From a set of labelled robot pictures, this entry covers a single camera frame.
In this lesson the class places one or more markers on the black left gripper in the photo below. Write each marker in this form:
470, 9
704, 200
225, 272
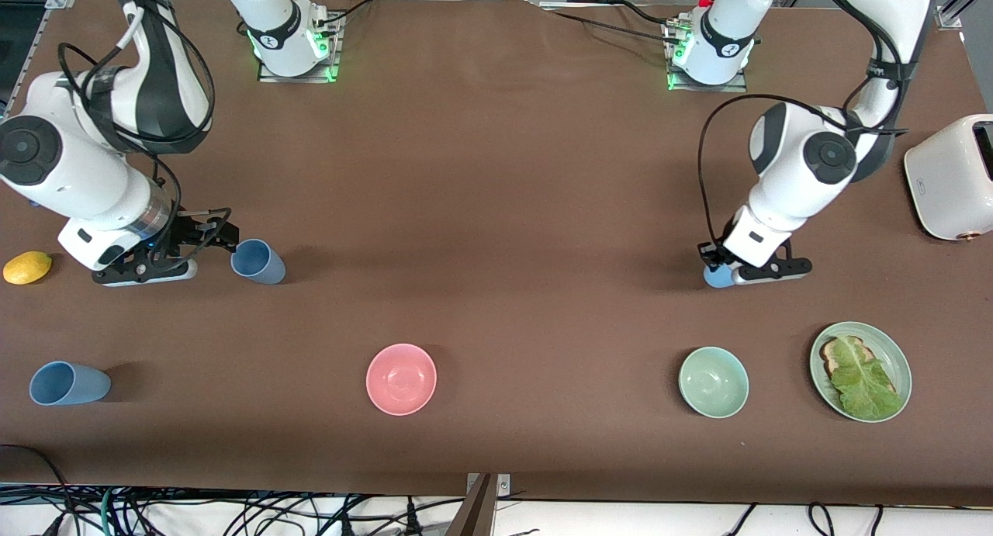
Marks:
711, 254

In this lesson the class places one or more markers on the yellow lemon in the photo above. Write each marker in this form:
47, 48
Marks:
27, 268

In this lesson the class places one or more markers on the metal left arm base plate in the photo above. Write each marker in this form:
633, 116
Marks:
733, 87

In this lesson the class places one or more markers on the dark camera post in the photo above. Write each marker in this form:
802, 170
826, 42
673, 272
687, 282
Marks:
475, 513

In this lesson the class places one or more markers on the green lettuce leaf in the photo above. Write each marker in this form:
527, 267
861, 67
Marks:
861, 385

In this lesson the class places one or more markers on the pale green plate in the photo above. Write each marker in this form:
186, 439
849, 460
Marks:
883, 339

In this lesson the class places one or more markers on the blue plastic cup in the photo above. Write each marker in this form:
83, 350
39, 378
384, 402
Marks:
70, 384
262, 264

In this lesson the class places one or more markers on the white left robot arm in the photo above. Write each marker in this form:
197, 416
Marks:
799, 179

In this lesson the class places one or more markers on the brown table mat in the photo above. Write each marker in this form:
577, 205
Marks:
496, 171

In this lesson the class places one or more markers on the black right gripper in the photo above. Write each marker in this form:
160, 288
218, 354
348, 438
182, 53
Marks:
188, 229

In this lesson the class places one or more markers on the toast slice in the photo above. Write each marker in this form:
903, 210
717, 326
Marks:
832, 357

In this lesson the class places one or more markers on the blue cup with paper scrap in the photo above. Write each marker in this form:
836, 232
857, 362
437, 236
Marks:
717, 278

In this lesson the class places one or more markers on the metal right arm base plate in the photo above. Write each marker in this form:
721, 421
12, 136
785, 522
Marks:
302, 79

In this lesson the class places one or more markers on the white toaster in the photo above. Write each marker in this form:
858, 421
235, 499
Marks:
950, 179

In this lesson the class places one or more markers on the small metal bracket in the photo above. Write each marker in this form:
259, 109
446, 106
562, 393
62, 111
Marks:
504, 485

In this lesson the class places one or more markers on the pale green bowl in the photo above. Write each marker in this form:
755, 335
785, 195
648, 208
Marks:
714, 382

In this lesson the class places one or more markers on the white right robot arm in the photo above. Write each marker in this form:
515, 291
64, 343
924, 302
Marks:
77, 179

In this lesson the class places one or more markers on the pink bowl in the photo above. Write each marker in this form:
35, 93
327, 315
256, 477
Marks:
401, 379

